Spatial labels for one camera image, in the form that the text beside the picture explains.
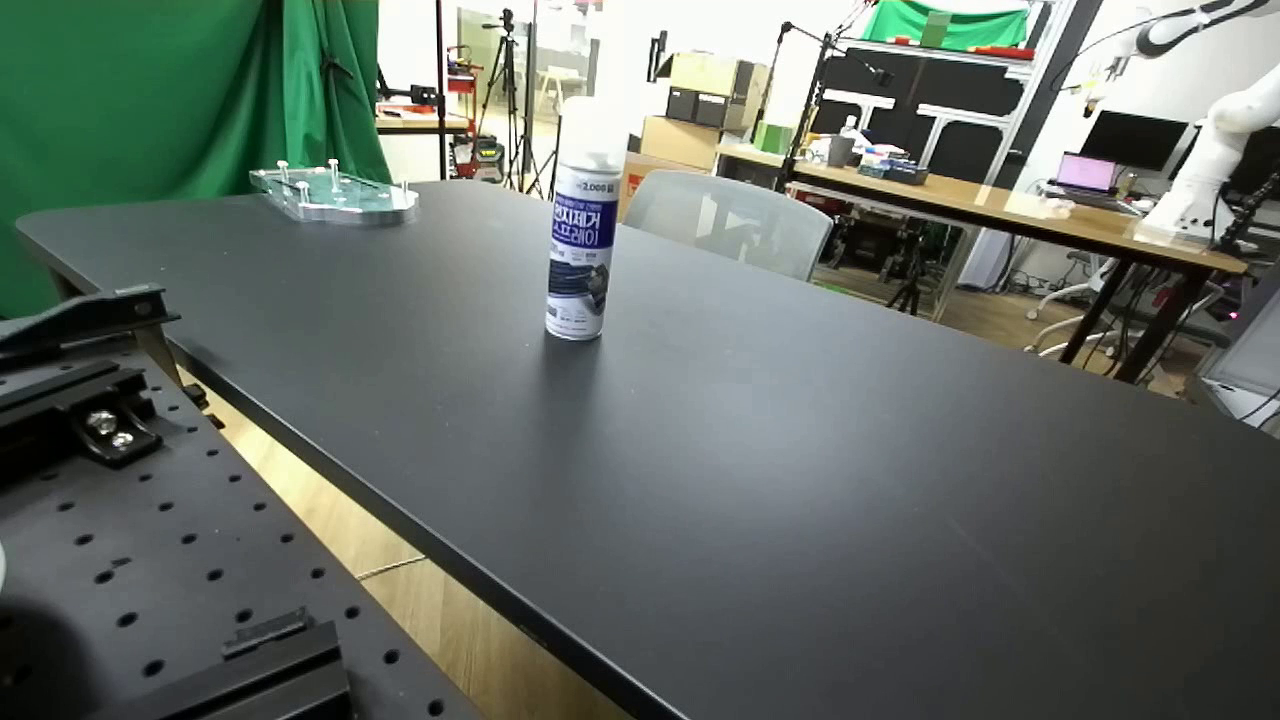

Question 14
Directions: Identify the white blue spray can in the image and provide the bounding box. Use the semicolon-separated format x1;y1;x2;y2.
542;155;625;348

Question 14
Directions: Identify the translucent plastic cap lid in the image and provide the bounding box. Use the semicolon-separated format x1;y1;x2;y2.
558;90;627;172

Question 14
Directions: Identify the grey office chair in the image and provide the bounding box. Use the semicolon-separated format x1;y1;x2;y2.
619;167;838;285

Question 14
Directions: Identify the brown cardboard box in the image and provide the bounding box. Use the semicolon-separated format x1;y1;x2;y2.
635;115;733;175

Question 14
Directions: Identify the small black tripod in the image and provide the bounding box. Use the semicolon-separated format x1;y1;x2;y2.
884;224;945;318

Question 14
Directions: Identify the clear plastic tray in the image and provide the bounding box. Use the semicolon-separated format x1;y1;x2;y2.
250;155;419;227

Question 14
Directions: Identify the white cabinet with black panels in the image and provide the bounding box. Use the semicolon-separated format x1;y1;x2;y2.
808;40;1042;189

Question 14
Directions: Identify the long wooden desk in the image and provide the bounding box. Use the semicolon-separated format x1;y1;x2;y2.
716;139;1252;389

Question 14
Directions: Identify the green cloth on shelf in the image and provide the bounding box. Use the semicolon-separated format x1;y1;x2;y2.
858;0;1042;55

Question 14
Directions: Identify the laptop with pink screen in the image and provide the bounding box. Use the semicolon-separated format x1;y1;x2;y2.
1052;146;1129;199

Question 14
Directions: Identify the black perforated breadboard plate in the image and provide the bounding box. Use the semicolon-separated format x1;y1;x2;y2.
0;351;486;720

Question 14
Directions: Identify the green curtain backdrop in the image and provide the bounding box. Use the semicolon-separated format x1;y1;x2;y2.
0;0;398;318

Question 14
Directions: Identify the black camera tripod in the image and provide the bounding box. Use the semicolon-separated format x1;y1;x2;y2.
477;5;532;180

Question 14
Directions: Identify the black metal clamp mount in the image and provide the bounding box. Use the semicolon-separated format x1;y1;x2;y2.
0;281;181;493

